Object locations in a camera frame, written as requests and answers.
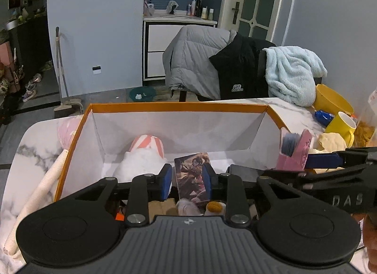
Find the pink card box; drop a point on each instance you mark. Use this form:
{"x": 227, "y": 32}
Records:
{"x": 294, "y": 153}

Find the white vanity cabinet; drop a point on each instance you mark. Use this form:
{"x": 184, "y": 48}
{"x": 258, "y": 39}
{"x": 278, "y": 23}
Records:
{"x": 159, "y": 47}

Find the black jacket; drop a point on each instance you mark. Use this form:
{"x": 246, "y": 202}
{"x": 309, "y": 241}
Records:
{"x": 238, "y": 67}

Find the wall socket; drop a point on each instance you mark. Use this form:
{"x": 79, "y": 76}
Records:
{"x": 96, "y": 70}

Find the illustrated card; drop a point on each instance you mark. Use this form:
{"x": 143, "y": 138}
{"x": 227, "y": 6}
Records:
{"x": 193, "y": 176}

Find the pair of shoes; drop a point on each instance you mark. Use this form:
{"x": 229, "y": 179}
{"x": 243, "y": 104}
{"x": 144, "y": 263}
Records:
{"x": 31, "y": 88}

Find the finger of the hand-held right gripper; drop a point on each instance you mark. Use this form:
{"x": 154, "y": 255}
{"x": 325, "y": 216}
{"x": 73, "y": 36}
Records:
{"x": 338, "y": 179}
{"x": 321, "y": 160}

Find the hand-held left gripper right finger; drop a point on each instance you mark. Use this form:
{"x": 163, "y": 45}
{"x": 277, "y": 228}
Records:
{"x": 208, "y": 180}

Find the light blue fleece towel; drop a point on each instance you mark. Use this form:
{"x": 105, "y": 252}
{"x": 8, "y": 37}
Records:
{"x": 291, "y": 73}

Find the white plastic bag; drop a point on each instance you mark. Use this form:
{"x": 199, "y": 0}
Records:
{"x": 373, "y": 97}

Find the grey puffer jacket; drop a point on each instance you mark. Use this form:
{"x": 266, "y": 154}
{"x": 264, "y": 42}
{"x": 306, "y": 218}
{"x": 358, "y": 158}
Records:
{"x": 191, "y": 56}

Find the yellow bowl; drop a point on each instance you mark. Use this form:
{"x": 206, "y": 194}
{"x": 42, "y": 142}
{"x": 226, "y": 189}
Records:
{"x": 330, "y": 100}

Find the broom and dustpan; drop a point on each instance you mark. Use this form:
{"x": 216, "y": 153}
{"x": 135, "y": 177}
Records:
{"x": 60, "y": 67}

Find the pink headed cream stick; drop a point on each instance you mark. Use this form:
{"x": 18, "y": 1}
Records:
{"x": 44, "y": 185}

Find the green basin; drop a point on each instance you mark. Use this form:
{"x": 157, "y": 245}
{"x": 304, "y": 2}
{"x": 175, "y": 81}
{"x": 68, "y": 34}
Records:
{"x": 143, "y": 95}

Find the duck plush toy blue shirt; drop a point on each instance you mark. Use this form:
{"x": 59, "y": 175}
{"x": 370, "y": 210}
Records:
{"x": 216, "y": 206}

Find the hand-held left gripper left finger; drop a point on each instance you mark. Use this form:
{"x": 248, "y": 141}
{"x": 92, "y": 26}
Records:
{"x": 167, "y": 181}

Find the orange cardboard box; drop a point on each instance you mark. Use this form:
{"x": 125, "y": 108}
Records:
{"x": 176, "y": 126}

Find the white black-eared plush toy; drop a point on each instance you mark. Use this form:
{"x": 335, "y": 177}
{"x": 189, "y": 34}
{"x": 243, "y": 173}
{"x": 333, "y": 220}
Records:
{"x": 138, "y": 159}

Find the yellow cup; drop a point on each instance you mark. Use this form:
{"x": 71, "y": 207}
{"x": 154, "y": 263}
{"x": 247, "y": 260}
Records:
{"x": 340, "y": 128}

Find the cream cloth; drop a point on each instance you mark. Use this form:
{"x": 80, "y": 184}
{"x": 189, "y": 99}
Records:
{"x": 332, "y": 142}

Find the glass panel door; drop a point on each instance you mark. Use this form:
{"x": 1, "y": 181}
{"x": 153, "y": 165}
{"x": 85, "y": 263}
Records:
{"x": 259, "y": 0}

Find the blue packet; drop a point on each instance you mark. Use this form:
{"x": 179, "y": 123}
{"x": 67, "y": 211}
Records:
{"x": 324, "y": 116}

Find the golden snack bag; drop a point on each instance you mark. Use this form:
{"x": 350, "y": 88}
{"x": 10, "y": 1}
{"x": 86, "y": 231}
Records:
{"x": 365, "y": 132}

